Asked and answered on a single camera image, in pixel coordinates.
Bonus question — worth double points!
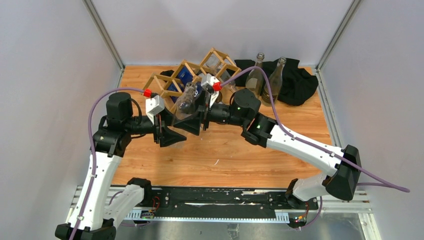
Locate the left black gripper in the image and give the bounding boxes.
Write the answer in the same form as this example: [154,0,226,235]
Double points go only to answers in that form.
[124,104,187,146]

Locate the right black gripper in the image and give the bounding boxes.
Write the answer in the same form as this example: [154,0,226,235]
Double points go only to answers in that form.
[174,88,248,136]

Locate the clear square bottle silver cap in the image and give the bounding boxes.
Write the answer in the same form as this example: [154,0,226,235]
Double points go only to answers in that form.
[172,82,197,127]

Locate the wooden lattice wine rack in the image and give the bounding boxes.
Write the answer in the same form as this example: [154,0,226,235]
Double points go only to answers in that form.
[142,47,241,111]

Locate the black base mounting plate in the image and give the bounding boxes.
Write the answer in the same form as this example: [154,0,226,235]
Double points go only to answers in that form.
[137,186,319,220]

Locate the clear bottle white label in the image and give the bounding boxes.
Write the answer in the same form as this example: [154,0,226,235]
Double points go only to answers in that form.
[261,57,287,107]

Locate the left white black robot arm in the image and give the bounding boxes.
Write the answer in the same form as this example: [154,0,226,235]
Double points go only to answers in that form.
[54,87,187,240]

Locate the blue bottle silver cap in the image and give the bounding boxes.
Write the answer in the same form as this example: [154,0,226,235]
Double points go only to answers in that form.
[166,66,193,92]

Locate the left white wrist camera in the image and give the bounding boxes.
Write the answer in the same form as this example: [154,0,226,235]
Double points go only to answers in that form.
[145,95,165,124]

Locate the clear bottle gold black label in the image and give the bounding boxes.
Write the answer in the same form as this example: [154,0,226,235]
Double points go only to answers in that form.
[245,52,265,99]

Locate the black cloth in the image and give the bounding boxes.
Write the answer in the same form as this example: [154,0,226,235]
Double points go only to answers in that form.
[233,58,319,106]

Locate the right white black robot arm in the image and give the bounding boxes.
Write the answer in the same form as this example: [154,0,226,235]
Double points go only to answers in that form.
[173,89,360,209]

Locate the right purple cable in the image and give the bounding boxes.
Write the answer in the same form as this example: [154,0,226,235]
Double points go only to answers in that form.
[211,65,411,229]

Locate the aluminium frame rails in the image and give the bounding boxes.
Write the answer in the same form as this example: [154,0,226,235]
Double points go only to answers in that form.
[67,185,374,223]

